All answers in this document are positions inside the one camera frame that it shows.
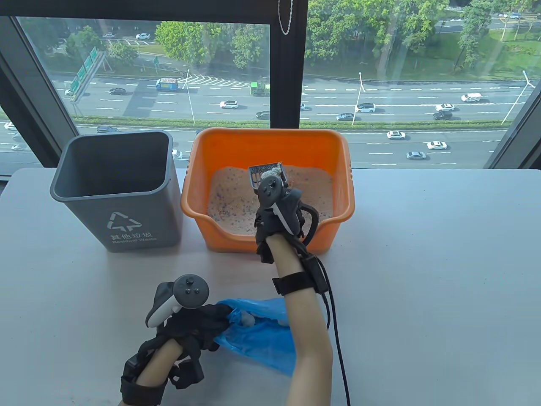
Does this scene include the person's left hand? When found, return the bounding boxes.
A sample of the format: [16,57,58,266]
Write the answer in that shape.
[158,304,233,358]

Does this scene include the person's right hand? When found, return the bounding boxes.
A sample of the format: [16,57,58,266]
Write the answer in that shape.
[255,207,304,242]

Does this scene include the black slotted litter scoop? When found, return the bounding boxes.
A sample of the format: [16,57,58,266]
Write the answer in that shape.
[249,163,292,195]

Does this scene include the sandy cat litter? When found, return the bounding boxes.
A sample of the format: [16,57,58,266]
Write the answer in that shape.
[208,166,334,236]

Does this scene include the blue plastic bag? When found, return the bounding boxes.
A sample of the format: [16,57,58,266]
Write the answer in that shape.
[213,298,296,377]

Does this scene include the person's left forearm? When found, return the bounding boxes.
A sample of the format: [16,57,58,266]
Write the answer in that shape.
[135,338,182,387]

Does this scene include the person's right forearm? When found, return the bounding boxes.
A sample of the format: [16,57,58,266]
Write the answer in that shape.
[266,233,332,406]

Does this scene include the orange plastic litter box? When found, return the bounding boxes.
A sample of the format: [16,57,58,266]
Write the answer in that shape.
[181,128,355,253]

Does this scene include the black white right controller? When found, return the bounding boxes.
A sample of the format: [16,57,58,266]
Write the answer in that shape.
[257,177,320,246]

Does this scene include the black white controller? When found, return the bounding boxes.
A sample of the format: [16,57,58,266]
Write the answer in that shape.
[257,177,320,246]
[146,275,210,328]

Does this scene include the black white left controller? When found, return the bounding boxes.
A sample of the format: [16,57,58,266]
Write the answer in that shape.
[146,275,210,328]

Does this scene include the gray plastic trash bin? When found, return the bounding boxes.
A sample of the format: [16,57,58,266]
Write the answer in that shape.
[50,131,183,253]

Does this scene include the white street lamp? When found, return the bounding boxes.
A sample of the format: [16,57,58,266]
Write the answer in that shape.
[352,72,366,126]
[502,70,535,125]
[182,70,196,125]

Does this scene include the green road sign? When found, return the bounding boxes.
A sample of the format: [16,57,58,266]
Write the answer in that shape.
[70,47,106,102]

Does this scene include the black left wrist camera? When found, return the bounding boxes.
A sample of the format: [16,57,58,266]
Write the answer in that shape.
[169,363,204,390]

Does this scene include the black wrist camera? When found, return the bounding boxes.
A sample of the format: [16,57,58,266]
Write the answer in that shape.
[169,363,204,390]
[300,256,328,293]

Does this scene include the black right wrist strap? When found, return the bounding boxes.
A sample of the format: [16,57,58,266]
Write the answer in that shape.
[272,272,315,295]

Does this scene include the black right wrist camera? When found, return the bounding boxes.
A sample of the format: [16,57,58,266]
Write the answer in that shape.
[300,256,328,293]

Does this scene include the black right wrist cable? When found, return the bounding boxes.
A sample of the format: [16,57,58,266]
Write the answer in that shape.
[315,258,351,406]

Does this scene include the metal bead chain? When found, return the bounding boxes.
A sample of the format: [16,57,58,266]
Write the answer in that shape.
[278,0,293,35]

